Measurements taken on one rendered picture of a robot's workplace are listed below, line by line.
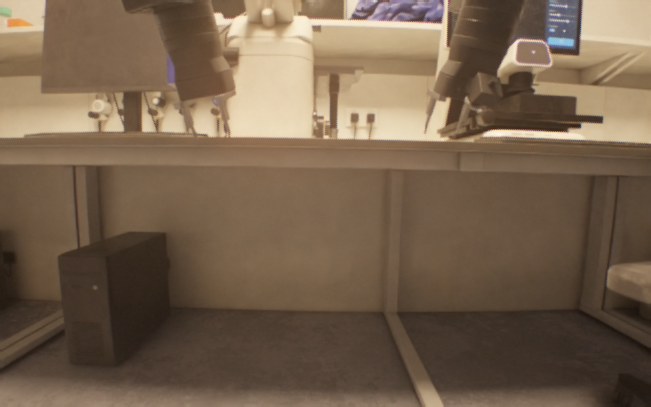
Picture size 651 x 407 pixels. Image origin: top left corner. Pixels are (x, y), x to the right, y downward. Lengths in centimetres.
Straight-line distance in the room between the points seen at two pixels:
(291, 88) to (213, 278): 115
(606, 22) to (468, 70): 190
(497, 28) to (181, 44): 39
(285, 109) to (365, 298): 113
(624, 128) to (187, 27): 199
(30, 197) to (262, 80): 159
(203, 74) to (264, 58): 31
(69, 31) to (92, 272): 78
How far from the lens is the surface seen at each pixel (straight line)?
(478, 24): 47
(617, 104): 211
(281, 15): 82
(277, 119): 73
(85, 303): 134
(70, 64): 133
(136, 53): 122
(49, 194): 203
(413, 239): 160
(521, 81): 113
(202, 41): 47
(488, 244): 174
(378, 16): 145
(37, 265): 216
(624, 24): 242
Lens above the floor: 69
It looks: 6 degrees down
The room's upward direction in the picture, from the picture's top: 1 degrees clockwise
